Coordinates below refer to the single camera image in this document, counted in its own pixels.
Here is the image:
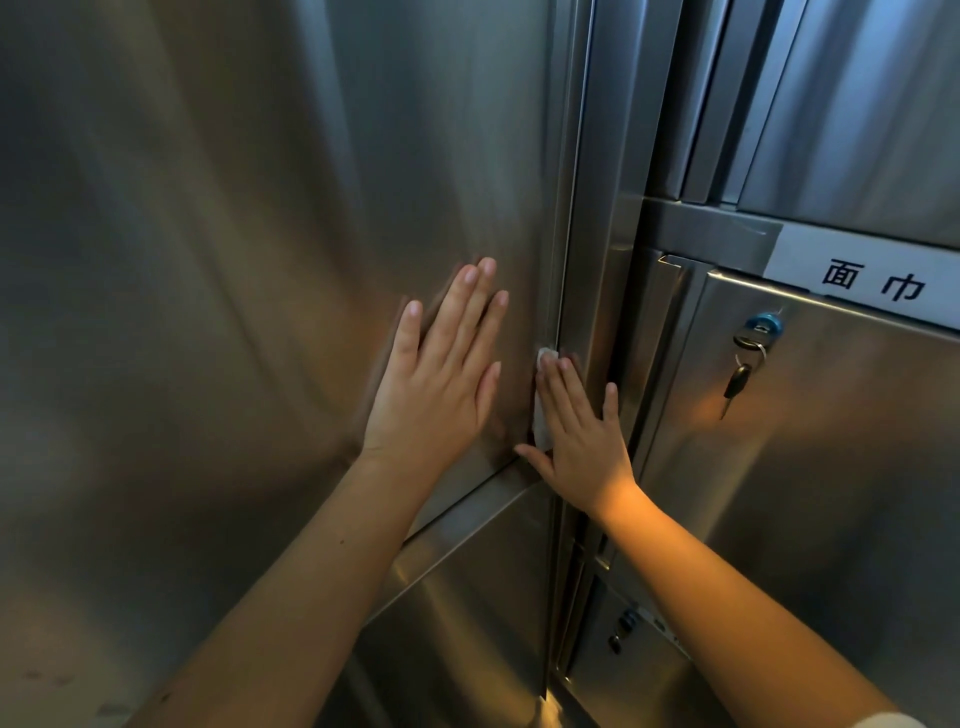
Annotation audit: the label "black-headed keys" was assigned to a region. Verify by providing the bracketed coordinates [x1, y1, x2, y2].
[718, 333, 770, 421]

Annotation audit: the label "stainless steel cabinet body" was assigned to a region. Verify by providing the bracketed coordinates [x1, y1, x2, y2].
[359, 0, 684, 728]
[554, 0, 960, 728]

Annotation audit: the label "vertical metal door handle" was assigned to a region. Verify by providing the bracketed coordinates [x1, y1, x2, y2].
[618, 253, 710, 466]

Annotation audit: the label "person's right hand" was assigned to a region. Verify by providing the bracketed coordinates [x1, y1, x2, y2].
[514, 352, 639, 523]

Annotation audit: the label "person's left forearm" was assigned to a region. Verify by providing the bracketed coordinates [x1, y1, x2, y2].
[123, 449, 444, 728]

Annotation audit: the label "person's white sleeve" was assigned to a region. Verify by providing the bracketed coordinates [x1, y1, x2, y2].
[851, 710, 931, 728]

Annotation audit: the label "white wet wipe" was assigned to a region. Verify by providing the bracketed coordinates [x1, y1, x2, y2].
[532, 344, 560, 451]

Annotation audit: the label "person's left hand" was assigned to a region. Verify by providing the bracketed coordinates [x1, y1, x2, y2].
[359, 257, 511, 489]

